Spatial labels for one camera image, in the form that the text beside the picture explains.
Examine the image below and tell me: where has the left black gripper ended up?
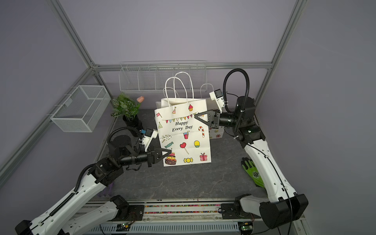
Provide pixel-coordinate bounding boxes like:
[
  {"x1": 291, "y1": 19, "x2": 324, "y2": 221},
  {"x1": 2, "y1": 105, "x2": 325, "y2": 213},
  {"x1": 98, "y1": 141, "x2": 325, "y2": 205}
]
[{"x1": 120, "y1": 144, "x2": 171, "y2": 167}]

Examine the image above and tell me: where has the white party paper bag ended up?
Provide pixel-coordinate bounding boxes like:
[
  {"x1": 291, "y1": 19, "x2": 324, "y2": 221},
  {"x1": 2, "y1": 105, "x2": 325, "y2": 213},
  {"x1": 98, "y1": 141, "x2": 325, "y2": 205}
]
[{"x1": 154, "y1": 71, "x2": 212, "y2": 167}]

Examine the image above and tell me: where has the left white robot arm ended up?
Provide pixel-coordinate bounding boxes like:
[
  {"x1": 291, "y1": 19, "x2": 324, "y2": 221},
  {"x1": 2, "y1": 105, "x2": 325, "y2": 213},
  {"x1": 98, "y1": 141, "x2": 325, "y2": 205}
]
[{"x1": 15, "y1": 146, "x2": 172, "y2": 235}]

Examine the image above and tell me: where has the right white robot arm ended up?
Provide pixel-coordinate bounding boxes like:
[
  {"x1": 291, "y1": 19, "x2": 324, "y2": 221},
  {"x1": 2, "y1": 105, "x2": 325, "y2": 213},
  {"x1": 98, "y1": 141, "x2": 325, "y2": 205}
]
[{"x1": 194, "y1": 92, "x2": 308, "y2": 229}]

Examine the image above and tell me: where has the right rear white paper bag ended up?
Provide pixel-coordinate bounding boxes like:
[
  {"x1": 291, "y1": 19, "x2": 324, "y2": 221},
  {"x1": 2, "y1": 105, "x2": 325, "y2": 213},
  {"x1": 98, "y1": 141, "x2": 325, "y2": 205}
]
[{"x1": 200, "y1": 83, "x2": 225, "y2": 140}]

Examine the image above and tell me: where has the middle white paper bag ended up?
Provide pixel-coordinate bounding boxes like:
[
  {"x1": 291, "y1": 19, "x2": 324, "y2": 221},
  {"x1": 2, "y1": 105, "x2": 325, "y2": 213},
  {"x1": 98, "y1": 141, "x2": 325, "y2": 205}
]
[{"x1": 156, "y1": 87, "x2": 179, "y2": 109}]

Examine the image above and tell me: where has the pink artificial tulip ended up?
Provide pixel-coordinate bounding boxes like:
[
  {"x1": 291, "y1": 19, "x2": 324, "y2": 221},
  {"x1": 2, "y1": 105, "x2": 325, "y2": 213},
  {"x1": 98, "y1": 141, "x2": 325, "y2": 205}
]
[{"x1": 137, "y1": 97, "x2": 145, "y2": 103}]

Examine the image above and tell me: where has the green artificial plant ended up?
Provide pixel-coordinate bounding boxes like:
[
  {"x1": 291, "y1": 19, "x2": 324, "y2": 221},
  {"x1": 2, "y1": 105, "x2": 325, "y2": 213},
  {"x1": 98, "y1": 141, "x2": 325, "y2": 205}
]
[{"x1": 111, "y1": 93, "x2": 141, "y2": 120}]

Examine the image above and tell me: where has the green black work glove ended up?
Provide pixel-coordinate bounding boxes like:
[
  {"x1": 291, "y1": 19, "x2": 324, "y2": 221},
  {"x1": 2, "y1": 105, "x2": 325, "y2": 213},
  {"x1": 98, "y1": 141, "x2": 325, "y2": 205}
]
[{"x1": 241, "y1": 158, "x2": 265, "y2": 188}]

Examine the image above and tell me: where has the purple small toy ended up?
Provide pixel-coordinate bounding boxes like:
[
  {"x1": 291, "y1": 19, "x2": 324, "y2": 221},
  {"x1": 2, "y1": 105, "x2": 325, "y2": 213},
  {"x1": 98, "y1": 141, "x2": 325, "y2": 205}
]
[{"x1": 101, "y1": 183, "x2": 114, "y2": 197}]

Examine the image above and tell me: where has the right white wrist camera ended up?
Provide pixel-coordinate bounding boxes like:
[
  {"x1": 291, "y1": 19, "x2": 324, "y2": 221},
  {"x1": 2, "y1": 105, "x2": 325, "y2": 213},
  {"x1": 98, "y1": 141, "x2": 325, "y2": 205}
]
[{"x1": 210, "y1": 89, "x2": 225, "y2": 114}]

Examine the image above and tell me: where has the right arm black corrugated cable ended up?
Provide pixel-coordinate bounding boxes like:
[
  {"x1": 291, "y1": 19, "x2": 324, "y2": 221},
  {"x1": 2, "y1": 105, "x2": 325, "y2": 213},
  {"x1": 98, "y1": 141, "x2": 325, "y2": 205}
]
[{"x1": 222, "y1": 68, "x2": 250, "y2": 133}]

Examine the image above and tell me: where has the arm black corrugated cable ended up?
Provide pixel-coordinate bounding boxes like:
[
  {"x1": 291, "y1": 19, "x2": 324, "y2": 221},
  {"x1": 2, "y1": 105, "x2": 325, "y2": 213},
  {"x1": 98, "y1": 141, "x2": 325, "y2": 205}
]
[
  {"x1": 222, "y1": 68, "x2": 250, "y2": 133},
  {"x1": 107, "y1": 126, "x2": 142, "y2": 147}
]

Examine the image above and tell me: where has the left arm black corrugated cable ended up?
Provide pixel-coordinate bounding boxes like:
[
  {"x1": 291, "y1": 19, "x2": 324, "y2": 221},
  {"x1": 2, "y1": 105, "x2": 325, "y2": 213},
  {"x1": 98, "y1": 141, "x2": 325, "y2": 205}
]
[{"x1": 107, "y1": 126, "x2": 142, "y2": 147}]

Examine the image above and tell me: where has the white wire wall shelf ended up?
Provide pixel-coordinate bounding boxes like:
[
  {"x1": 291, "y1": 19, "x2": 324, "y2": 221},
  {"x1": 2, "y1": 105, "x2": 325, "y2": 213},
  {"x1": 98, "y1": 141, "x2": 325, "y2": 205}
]
[{"x1": 119, "y1": 60, "x2": 207, "y2": 92}]

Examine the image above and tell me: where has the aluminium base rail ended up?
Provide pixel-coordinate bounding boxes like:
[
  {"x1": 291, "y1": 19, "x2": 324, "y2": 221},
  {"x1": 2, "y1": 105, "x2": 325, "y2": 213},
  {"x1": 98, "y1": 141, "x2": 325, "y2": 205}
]
[{"x1": 87, "y1": 198, "x2": 311, "y2": 235}]

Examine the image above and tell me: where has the white wire mesh basket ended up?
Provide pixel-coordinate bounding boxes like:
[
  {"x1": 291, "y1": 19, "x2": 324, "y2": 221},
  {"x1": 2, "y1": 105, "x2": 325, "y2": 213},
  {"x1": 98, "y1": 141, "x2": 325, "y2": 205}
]
[{"x1": 50, "y1": 85, "x2": 110, "y2": 133}]

